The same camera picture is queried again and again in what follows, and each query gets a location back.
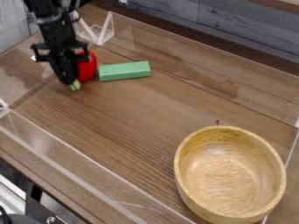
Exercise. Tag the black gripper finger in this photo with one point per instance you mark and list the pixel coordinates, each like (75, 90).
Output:
(65, 67)
(83, 56)

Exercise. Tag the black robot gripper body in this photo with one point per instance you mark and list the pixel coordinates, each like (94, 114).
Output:
(59, 37)

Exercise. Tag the red toy strawberry green leaves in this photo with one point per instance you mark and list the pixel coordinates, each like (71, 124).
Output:
(87, 71)

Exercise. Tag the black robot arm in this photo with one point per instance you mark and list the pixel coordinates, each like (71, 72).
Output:
(46, 8)

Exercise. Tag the green rectangular block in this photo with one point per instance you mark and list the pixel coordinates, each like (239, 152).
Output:
(122, 71)

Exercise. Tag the wooden bowl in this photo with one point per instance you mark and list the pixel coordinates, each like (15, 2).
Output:
(230, 175)

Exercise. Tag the clear acrylic enclosure wall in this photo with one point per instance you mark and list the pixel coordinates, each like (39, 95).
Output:
(98, 146)

